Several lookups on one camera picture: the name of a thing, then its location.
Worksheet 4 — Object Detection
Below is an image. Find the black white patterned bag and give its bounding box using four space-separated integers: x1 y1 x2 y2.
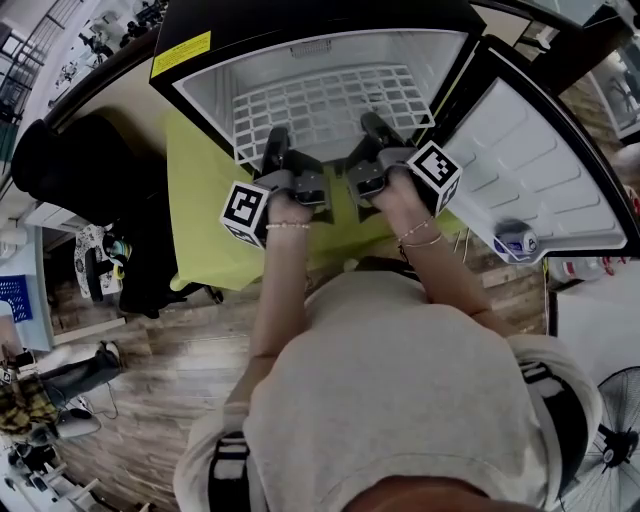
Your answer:
73 224 132 301

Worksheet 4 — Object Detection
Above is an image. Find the green tablecloth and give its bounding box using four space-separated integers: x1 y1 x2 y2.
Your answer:
164 107 466 294

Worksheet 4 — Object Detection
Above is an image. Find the blue white drink can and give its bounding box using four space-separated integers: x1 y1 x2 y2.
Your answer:
493 219 540 257

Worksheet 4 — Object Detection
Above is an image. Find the person's beige shirt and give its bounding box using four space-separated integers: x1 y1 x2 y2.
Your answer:
172 272 604 512

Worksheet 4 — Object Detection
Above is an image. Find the white wire fridge shelf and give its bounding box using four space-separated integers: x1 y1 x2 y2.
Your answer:
231 63 436 167

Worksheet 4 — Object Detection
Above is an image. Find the person's left hand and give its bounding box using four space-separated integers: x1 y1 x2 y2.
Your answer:
264 192 315 229

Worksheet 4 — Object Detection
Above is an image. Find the white table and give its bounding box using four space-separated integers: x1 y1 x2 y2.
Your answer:
547 287 640 391

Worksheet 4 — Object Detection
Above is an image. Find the person's right hand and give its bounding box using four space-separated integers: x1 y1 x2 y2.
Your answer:
372 167 437 239

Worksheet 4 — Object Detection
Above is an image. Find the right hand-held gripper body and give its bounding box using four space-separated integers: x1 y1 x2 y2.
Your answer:
344 140 464 225

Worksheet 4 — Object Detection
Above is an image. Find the black office chair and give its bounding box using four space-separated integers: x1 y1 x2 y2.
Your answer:
9 113 224 319

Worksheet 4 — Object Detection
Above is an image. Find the thin gold bangle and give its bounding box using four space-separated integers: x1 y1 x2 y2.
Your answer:
399 232 444 250

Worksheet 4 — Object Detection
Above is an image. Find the black standing fan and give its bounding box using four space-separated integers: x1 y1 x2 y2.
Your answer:
559 364 640 512

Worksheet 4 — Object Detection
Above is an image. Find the person's left forearm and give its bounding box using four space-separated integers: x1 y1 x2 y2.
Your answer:
249 224 314 359

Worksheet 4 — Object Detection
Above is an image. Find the teal yellow small item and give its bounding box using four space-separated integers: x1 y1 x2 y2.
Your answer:
102 234 132 281

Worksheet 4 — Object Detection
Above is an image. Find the blue perforated basket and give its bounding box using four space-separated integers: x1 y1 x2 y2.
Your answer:
0 273 39 324

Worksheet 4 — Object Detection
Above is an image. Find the white desk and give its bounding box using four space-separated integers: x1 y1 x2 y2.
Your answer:
0 204 86 351

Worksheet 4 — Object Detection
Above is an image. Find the white fridge door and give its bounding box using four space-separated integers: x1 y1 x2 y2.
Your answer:
439 34 640 264

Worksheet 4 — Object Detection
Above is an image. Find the black mini fridge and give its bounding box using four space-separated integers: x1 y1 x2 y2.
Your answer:
148 0 489 174

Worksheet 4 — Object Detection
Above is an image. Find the person's right forearm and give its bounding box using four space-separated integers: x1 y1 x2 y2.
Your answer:
399 219 501 326

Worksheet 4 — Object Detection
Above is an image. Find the thin chain bracelet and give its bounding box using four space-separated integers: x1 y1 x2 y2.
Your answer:
397 215 435 241

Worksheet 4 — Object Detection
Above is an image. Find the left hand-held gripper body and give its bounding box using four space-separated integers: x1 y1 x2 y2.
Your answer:
219 149 335 250

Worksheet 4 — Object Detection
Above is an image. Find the wrapped water bottle pack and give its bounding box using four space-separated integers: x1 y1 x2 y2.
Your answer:
547 142 640 289

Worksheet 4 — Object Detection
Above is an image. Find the black harness strap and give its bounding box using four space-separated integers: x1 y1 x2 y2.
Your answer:
519 362 591 496
207 432 251 512

